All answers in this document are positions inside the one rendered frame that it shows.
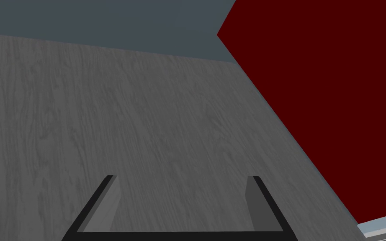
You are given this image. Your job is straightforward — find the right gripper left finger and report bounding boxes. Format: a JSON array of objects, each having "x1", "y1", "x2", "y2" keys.
[{"x1": 75, "y1": 174, "x2": 121, "y2": 233}]

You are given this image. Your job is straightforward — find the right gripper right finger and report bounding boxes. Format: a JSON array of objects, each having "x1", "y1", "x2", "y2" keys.
[{"x1": 245, "y1": 175, "x2": 285, "y2": 233}]

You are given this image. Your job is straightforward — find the grey wooden door leaf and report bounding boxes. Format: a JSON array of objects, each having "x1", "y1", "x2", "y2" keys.
[{"x1": 0, "y1": 31, "x2": 368, "y2": 241}]

